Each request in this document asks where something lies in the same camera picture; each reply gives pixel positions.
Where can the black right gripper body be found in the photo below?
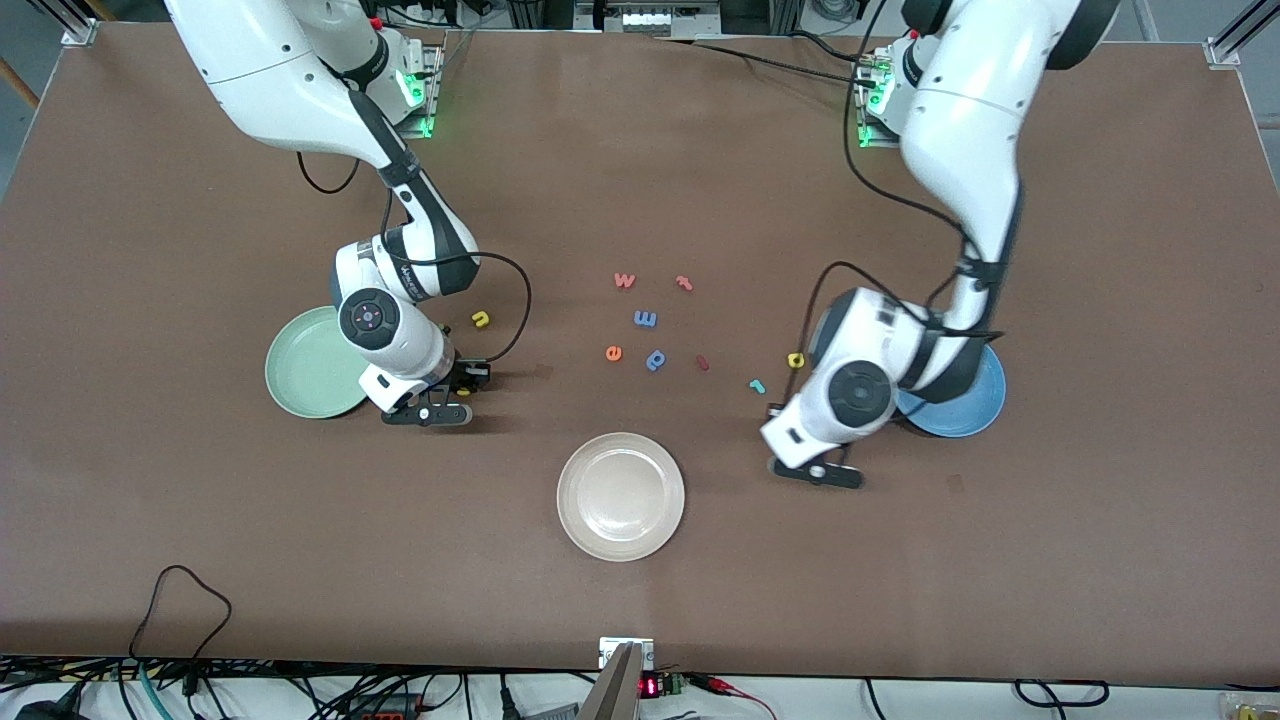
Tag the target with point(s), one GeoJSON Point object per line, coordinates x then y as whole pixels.
{"type": "Point", "coordinates": [463, 377]}

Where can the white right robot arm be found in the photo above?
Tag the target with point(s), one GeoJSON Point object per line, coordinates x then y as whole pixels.
{"type": "Point", "coordinates": [280, 80]}

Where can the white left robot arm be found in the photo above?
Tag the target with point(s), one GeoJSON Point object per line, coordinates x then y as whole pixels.
{"type": "Point", "coordinates": [960, 130]}

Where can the blue letter p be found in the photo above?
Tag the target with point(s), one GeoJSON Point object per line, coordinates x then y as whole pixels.
{"type": "Point", "coordinates": [654, 361]}

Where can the blue letter m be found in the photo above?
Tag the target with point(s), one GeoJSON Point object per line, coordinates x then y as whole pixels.
{"type": "Point", "coordinates": [645, 319]}

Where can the green plate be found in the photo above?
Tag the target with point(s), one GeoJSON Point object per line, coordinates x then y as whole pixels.
{"type": "Point", "coordinates": [300, 370]}

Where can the beige plate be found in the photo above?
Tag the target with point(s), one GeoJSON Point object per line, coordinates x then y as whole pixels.
{"type": "Point", "coordinates": [620, 497]}

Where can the pink letter w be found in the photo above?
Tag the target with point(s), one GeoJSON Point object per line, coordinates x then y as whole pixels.
{"type": "Point", "coordinates": [624, 281]}

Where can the blue plate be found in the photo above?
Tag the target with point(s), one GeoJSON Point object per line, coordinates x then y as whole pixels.
{"type": "Point", "coordinates": [975, 410]}

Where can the green terminal block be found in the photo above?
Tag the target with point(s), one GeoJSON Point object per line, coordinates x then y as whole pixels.
{"type": "Point", "coordinates": [672, 685]}

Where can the red digit display module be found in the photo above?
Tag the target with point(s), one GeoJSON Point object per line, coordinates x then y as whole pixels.
{"type": "Point", "coordinates": [650, 687]}

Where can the black power strip red switches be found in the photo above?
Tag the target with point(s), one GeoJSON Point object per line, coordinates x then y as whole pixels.
{"type": "Point", "coordinates": [385, 712]}

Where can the grey control device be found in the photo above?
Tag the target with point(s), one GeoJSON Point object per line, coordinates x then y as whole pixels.
{"type": "Point", "coordinates": [645, 18]}

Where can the wooden stick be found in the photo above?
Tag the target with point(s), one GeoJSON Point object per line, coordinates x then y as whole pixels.
{"type": "Point", "coordinates": [20, 85]}

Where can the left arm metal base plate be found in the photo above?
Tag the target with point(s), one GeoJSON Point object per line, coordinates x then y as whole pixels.
{"type": "Point", "coordinates": [868, 140]}

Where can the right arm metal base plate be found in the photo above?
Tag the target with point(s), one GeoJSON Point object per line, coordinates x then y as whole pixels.
{"type": "Point", "coordinates": [432, 90]}

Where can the white mount bracket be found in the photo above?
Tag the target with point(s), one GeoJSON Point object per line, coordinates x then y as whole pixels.
{"type": "Point", "coordinates": [608, 652]}

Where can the grey camera mount bar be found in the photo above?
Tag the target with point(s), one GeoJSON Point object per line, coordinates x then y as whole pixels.
{"type": "Point", "coordinates": [620, 690]}

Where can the aluminium frame corner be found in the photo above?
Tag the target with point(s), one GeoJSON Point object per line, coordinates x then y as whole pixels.
{"type": "Point", "coordinates": [80, 35]}
{"type": "Point", "coordinates": [1222, 52]}

